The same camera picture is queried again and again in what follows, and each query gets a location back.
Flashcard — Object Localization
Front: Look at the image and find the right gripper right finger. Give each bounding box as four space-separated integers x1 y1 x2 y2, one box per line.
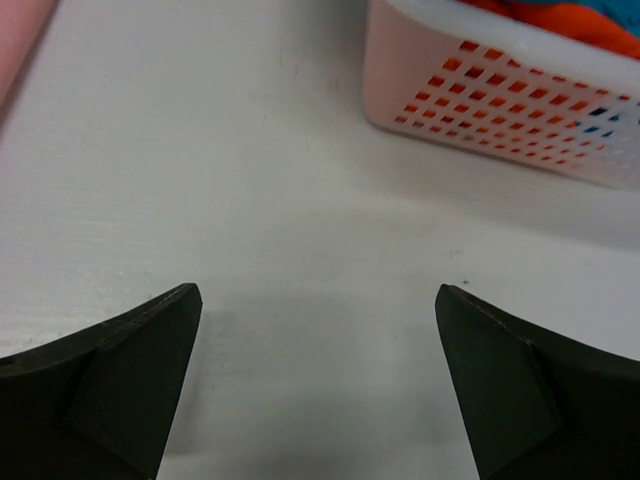
435 285 639 479

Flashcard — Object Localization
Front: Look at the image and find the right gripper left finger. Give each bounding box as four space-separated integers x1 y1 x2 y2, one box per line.
1 283 202 479

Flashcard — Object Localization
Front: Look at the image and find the pink t shirt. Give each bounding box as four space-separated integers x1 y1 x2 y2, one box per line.
1 0 59 126

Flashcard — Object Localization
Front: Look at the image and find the white plastic basket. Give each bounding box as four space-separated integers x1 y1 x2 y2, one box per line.
362 1 639 190

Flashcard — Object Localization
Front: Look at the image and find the orange t shirt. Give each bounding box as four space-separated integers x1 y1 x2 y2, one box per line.
465 0 639 61

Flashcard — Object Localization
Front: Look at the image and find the blue t shirt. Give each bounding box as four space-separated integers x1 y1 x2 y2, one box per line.
503 1 639 37

